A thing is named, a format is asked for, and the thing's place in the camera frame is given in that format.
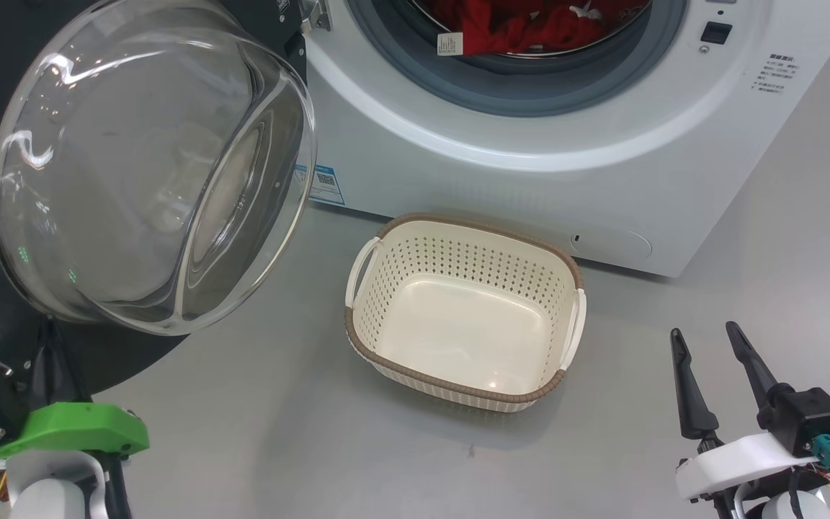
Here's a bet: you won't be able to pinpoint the red basketball jersey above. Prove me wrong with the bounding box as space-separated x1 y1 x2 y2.
426 0 574 57

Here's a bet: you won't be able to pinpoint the white front-load washing machine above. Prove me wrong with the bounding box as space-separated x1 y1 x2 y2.
300 0 830 278

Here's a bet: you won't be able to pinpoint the blue energy label sticker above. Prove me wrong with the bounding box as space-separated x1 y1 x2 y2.
295 164 346 206

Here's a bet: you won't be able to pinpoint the red white-trimmed shorts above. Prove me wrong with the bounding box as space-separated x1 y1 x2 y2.
530 0 653 45

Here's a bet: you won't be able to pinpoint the round glass washer door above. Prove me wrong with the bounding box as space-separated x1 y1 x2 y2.
0 0 318 397

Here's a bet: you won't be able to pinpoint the cream perforated laundry basket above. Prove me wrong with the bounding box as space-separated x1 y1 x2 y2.
344 213 589 413

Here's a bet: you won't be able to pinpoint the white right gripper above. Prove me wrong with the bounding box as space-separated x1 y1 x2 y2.
670 321 819 502

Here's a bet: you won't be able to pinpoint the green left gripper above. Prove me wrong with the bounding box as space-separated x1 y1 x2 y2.
0 317 151 460

